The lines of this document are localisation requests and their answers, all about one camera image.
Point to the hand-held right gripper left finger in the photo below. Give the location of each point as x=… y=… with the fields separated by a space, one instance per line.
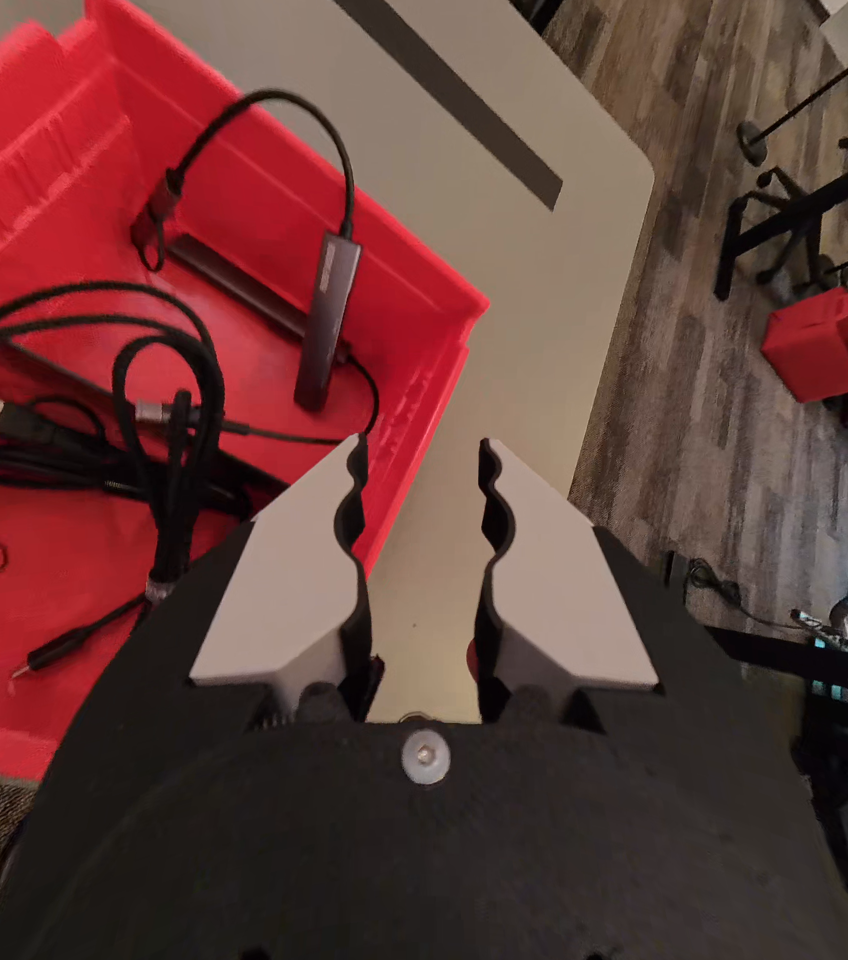
x=289 y=585

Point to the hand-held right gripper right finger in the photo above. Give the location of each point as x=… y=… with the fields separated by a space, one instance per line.
x=574 y=600

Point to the grey lettered USB hub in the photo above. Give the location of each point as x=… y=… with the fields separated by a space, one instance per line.
x=330 y=315

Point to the red plastic bin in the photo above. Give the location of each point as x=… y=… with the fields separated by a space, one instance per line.
x=56 y=187

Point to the dark plain USB hub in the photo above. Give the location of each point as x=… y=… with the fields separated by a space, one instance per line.
x=244 y=285

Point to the black bin divider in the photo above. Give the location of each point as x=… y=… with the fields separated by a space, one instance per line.
x=64 y=369

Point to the small red bin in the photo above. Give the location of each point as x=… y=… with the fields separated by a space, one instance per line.
x=821 y=352

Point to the black pole stand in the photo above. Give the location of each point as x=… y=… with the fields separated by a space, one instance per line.
x=753 y=142

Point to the black table leg frame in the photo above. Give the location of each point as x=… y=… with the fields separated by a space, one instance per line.
x=768 y=225

